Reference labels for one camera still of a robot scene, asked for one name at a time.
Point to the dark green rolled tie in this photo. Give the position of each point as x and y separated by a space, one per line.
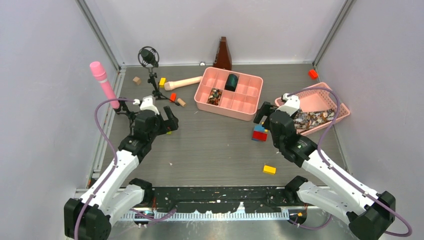
231 82

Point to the red toy brick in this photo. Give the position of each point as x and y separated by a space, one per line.
259 136

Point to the floral patterned necktie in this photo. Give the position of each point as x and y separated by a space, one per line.
214 96

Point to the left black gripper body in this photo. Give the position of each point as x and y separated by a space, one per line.
160 127

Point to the brown wooden metronome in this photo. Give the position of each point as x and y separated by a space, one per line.
223 59

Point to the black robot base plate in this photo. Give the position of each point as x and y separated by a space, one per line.
219 203

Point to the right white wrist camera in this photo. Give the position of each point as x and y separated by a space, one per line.
291 104

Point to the yellow cube block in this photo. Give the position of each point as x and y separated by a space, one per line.
162 82

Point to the wooden cube block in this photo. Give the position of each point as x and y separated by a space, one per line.
137 81

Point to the yellow block near front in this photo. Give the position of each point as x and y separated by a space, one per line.
269 170

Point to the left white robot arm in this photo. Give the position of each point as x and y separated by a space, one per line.
92 216

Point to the wooden cylinder block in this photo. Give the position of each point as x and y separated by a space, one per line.
181 102

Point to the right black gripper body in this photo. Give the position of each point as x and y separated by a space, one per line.
277 142

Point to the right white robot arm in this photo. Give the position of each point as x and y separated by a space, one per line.
367 212

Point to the small orange block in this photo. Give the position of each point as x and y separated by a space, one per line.
173 97

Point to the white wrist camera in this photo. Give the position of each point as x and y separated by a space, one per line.
147 103
291 104

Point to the black microphone with tripod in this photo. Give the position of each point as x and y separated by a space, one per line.
149 58

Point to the patterned ties in basket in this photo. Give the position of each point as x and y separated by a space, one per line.
309 120

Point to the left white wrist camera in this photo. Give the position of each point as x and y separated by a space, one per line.
147 103

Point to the blue toy brick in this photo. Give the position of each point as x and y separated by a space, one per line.
260 129

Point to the red block far corner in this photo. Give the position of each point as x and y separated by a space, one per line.
313 74

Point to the pink divided organizer tray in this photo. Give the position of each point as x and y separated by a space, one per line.
240 104

